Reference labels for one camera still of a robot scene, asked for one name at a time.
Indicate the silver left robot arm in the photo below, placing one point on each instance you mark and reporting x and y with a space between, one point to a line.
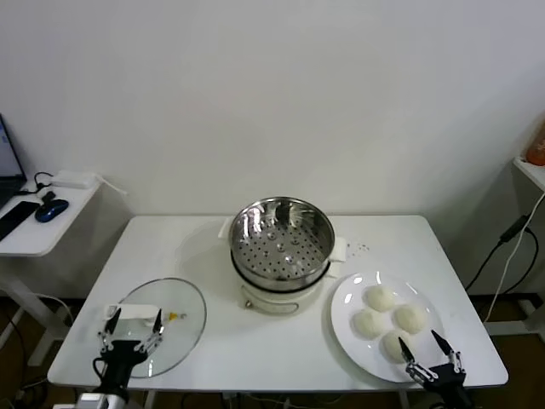
118 402

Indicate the round glass pot lid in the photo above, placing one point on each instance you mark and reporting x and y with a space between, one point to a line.
183 307

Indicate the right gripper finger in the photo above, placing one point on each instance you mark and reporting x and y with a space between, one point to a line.
453 360
415 368

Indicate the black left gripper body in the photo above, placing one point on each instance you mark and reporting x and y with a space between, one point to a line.
121 362

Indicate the large white plate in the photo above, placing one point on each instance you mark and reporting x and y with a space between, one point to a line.
353 294

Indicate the orange plastic bag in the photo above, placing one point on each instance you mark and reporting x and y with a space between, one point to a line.
537 149

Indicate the blue computer mouse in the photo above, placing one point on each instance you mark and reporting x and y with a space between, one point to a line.
51 210

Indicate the stainless steel steamer basket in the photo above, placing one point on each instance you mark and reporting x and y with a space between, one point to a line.
281 255

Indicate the white side desk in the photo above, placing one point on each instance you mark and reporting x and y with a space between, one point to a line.
42 238

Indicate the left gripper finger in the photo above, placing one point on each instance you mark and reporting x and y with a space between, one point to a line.
156 334
109 334

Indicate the white shelf desk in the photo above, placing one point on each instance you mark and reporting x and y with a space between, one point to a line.
532 172

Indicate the small black dongle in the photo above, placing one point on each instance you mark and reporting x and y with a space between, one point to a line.
48 197

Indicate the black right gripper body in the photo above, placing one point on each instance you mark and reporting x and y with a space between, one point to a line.
449 387

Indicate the white steamed baozi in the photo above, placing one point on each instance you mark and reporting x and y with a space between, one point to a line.
391 347
410 319
380 297
367 324

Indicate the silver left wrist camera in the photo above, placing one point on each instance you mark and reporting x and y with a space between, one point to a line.
91 401

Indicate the white electric cooker base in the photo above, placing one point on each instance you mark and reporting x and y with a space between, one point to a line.
272 303

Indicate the black keyboard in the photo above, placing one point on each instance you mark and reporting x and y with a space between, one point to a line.
15 217

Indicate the white rectangular adapter box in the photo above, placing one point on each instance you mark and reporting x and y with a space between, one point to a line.
72 179

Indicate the black laptop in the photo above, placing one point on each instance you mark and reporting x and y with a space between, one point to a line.
8 166

